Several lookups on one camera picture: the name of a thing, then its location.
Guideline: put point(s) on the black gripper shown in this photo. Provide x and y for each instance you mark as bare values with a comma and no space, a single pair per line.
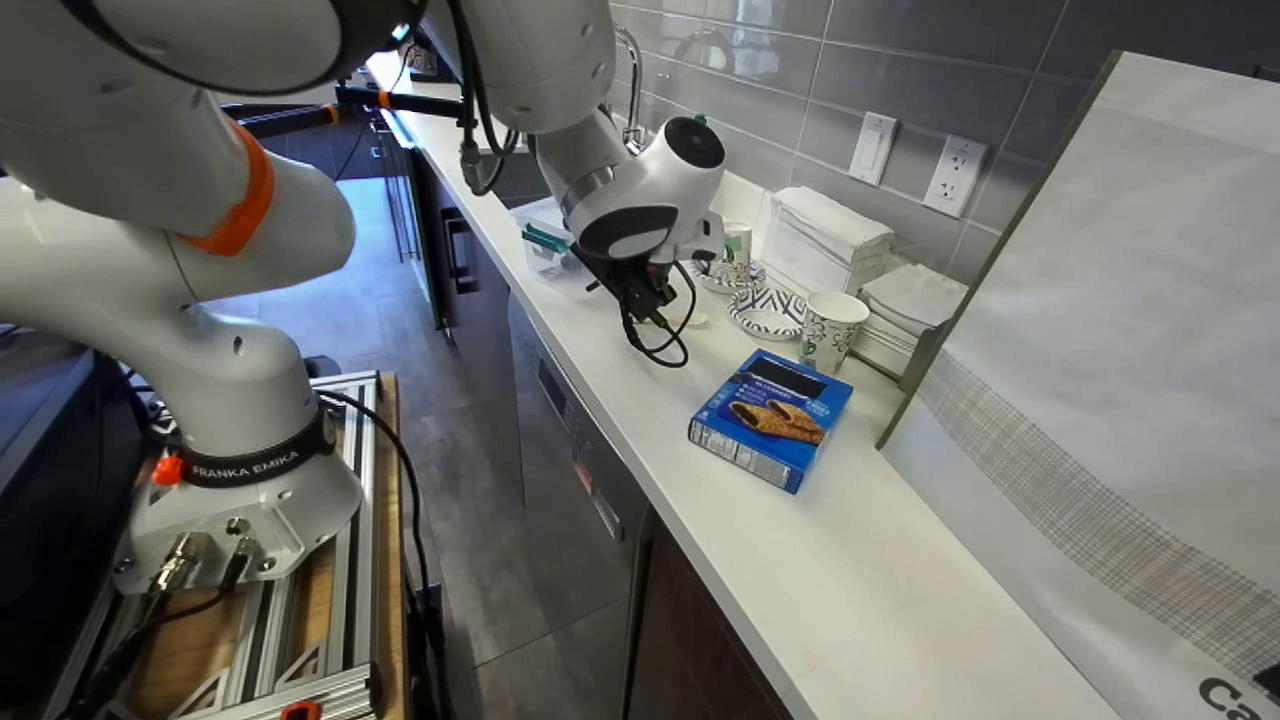
637,276

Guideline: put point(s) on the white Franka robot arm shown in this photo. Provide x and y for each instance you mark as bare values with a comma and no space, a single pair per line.
200,334

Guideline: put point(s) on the small green print paper cup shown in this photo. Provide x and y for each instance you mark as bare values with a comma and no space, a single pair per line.
738,259

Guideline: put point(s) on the teal plastic utensil pack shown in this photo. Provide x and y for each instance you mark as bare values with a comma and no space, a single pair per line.
547,242

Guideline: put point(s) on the dark lower kitchen cabinets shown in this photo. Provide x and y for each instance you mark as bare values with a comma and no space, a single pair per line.
562,440

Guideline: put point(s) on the blue cracker box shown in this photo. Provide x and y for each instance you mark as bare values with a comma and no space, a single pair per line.
768,418

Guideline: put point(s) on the patterned paper cup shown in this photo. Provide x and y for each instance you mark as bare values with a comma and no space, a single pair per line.
835,324

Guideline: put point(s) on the white napkin dispenser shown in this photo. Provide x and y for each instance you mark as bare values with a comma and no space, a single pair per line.
823,235

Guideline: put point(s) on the chrome sink faucet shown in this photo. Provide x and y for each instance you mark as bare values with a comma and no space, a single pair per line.
635,94

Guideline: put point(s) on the green and white paper bag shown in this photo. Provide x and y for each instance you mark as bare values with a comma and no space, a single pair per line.
1107,374

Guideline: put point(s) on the white wall switch plate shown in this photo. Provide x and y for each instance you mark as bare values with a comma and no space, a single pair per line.
875,144

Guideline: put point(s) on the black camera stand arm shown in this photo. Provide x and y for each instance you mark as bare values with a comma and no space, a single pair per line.
415,100

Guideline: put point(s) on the white wall power outlet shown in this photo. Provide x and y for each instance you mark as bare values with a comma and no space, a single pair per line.
952,172

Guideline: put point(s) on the aluminium robot stand frame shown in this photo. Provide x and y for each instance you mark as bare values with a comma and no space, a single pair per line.
352,560

